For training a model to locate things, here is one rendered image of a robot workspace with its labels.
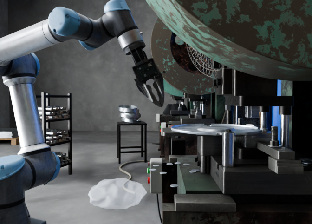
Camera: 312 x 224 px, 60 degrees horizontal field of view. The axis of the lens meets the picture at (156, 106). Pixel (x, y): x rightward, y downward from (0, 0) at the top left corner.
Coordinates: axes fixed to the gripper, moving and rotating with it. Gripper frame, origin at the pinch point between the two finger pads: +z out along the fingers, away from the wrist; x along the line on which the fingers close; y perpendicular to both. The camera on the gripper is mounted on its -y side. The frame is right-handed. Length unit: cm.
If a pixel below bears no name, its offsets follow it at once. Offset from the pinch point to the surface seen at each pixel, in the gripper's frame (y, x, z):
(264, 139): 9.8, 23.7, 22.7
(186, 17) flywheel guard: 45.1, 8.1, -12.0
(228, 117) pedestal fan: -82, 39, 29
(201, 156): 5.6, 4.5, 20.5
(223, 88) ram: 6.5, 19.4, 3.9
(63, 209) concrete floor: -127, -100, 48
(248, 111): 3.6, 24.5, 14.3
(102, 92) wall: -668, -106, -76
